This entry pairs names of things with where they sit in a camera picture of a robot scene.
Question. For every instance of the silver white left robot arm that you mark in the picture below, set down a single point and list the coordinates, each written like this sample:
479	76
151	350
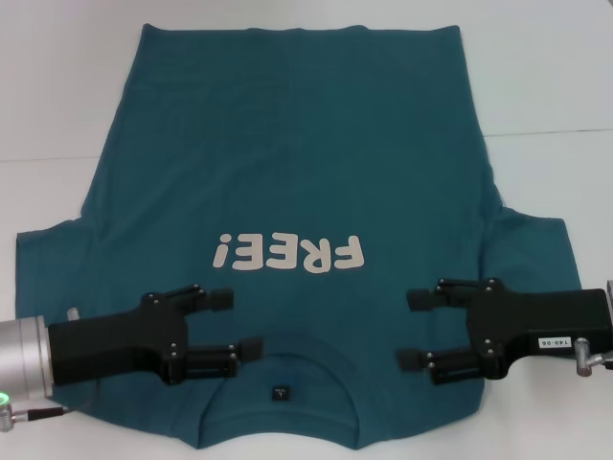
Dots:
24	354

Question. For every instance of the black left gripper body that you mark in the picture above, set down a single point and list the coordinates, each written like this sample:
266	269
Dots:
110	342

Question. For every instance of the silver camera mount bracket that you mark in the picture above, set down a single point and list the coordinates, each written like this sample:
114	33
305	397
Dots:
73	313

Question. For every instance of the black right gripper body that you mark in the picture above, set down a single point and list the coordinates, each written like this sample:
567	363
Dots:
527	321

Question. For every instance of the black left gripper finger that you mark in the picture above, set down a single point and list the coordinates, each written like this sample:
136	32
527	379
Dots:
211	357
218	299

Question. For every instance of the blue shirt with FREE print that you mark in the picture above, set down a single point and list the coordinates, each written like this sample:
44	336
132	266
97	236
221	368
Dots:
297	144

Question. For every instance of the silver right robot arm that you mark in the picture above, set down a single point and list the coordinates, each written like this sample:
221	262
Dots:
609	306

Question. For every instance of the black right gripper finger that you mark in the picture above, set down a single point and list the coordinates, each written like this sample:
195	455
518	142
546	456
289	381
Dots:
450	366
421	299

